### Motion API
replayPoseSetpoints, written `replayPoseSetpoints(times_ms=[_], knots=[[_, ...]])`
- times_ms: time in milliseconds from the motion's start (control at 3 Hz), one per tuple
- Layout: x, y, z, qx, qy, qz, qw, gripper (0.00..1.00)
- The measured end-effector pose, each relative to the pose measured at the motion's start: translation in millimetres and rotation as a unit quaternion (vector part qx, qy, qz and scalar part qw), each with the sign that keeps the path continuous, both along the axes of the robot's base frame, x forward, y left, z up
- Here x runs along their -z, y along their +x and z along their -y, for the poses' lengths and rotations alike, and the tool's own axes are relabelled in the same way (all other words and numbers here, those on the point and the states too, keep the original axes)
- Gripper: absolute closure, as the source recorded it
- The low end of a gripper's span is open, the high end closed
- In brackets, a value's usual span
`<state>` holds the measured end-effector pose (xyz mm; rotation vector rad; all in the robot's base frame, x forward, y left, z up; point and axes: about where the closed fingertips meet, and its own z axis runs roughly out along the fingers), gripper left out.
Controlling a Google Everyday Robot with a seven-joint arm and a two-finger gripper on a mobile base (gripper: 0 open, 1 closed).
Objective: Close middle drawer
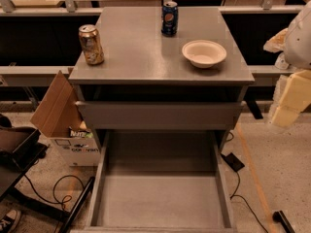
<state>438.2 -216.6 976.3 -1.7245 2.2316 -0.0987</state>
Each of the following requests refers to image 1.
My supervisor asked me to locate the grey drawer cabinet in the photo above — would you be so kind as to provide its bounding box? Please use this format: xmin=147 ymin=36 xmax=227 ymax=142
xmin=70 ymin=7 xmax=254 ymax=146

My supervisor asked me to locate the black power adapter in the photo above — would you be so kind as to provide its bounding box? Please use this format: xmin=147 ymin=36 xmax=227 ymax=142
xmin=222 ymin=153 xmax=245 ymax=172

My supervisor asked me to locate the black cart frame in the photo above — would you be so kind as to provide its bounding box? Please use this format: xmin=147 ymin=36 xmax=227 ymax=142
xmin=0 ymin=115 xmax=95 ymax=233

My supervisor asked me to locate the blue pepsi can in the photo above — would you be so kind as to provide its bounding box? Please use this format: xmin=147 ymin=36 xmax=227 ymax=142
xmin=161 ymin=1 xmax=178 ymax=37

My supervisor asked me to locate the black white sneaker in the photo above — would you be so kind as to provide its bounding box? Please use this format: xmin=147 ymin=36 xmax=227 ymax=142
xmin=0 ymin=210 xmax=21 ymax=233

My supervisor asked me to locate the grey top drawer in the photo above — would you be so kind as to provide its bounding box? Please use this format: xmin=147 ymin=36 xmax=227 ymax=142
xmin=76 ymin=101 xmax=242 ymax=130

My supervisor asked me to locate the snack bag in box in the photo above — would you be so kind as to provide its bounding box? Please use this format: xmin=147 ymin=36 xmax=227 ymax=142
xmin=69 ymin=129 xmax=93 ymax=138

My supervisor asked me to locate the black adapter cable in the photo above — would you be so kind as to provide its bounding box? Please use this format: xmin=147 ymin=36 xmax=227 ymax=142
xmin=228 ymin=170 xmax=270 ymax=233

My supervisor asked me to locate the gold crumpled soda can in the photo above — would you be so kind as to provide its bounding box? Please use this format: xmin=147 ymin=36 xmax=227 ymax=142
xmin=79 ymin=24 xmax=104 ymax=65

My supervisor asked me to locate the grey drawer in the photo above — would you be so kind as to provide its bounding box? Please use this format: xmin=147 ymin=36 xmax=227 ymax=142
xmin=70 ymin=130 xmax=237 ymax=233
xmin=76 ymin=101 xmax=242 ymax=130

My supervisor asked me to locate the open cardboard box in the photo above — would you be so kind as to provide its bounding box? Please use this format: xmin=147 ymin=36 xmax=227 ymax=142
xmin=30 ymin=71 xmax=100 ymax=166

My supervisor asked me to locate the white paper bowl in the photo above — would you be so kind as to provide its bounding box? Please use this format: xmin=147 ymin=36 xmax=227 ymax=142
xmin=182 ymin=40 xmax=226 ymax=69

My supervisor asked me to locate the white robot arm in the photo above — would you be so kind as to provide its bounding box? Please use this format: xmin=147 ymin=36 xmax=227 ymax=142
xmin=263 ymin=1 xmax=311 ymax=131

